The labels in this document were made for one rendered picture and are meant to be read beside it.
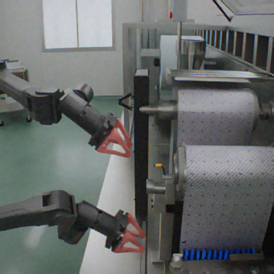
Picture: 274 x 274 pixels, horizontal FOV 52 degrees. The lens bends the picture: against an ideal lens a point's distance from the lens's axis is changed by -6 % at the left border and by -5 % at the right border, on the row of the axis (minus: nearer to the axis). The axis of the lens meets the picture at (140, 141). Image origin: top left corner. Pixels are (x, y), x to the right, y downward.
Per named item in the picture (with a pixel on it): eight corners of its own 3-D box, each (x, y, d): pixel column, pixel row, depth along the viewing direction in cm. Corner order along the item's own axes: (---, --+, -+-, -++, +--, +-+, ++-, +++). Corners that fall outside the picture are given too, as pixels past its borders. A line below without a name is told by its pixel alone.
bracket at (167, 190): (150, 253, 96) (152, 173, 84) (169, 253, 96) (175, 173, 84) (150, 264, 91) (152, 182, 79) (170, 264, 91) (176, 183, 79)
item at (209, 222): (179, 250, 80) (184, 195, 73) (260, 247, 79) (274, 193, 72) (179, 251, 79) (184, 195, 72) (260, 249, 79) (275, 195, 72)
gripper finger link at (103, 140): (120, 170, 71) (88, 145, 69) (123, 157, 77) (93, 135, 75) (138, 150, 69) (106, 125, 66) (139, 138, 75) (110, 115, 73)
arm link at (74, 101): (51, 110, 68) (63, 92, 66) (61, 100, 74) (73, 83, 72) (74, 128, 70) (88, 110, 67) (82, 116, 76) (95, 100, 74)
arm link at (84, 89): (36, 125, 72) (32, 91, 68) (53, 108, 82) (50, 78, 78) (83, 127, 71) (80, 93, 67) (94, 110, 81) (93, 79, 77)
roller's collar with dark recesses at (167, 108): (158, 115, 100) (158, 97, 98) (175, 115, 100) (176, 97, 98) (158, 122, 95) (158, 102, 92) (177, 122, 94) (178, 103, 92)
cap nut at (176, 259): (168, 262, 75) (169, 250, 73) (182, 262, 75) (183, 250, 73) (169, 273, 71) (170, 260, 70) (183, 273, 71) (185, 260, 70)
